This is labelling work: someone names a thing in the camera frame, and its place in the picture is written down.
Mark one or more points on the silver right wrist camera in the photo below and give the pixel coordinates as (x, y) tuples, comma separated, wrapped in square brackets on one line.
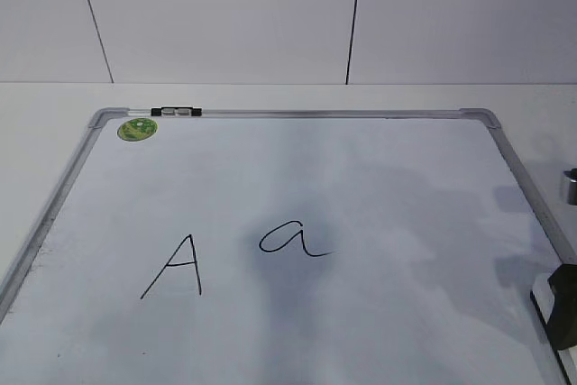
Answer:
[(569, 187)]

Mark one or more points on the white whiteboard eraser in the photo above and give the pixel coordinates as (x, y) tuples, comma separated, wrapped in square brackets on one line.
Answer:
[(543, 299)]

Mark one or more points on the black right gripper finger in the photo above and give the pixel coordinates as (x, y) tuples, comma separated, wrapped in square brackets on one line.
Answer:
[(561, 324)]

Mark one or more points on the black silver hanging clip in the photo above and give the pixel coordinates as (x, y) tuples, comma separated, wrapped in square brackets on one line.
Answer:
[(171, 111)]

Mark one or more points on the whiteboard with aluminium frame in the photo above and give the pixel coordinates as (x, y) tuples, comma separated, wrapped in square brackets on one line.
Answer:
[(239, 247)]

